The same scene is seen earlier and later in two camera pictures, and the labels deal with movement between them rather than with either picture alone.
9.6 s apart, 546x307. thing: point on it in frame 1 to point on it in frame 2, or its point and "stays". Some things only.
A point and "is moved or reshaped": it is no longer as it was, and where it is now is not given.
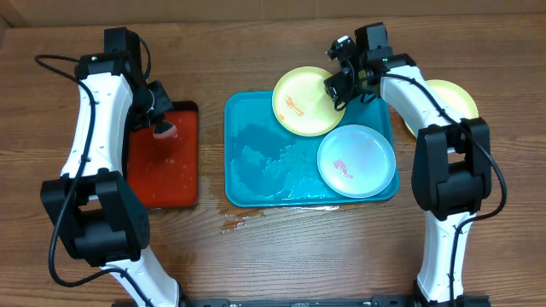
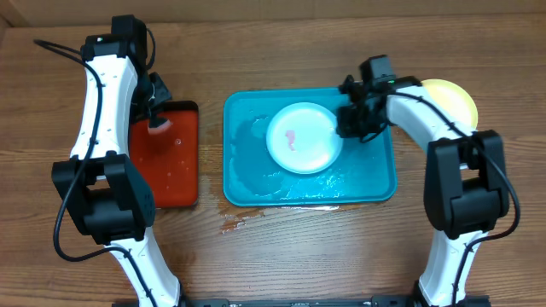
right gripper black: x=341 y=91 to x=350 y=130
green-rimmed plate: x=303 y=105 to x=453 y=101
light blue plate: x=357 y=161 to x=301 y=138
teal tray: x=268 y=165 stays
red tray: x=165 y=171 stays
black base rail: x=338 y=301 stays
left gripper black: x=165 y=103 stays
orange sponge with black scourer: x=165 y=130 is moved or reshaped
